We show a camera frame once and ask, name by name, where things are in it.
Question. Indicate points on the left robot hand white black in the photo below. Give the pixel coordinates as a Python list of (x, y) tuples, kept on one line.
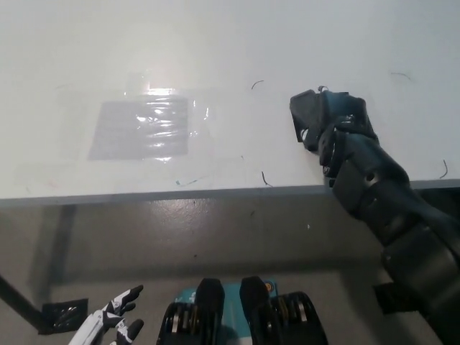
[(115, 316)]

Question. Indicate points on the dark whiteboard eraser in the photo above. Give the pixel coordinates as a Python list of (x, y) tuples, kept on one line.
[(305, 111)]

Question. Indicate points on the black table leg bar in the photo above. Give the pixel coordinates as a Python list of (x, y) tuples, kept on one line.
[(18, 302)]

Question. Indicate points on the grey paper sheet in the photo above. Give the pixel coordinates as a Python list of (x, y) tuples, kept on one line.
[(140, 133)]

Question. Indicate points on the clear plastic film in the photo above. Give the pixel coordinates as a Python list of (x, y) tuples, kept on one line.
[(212, 125)]

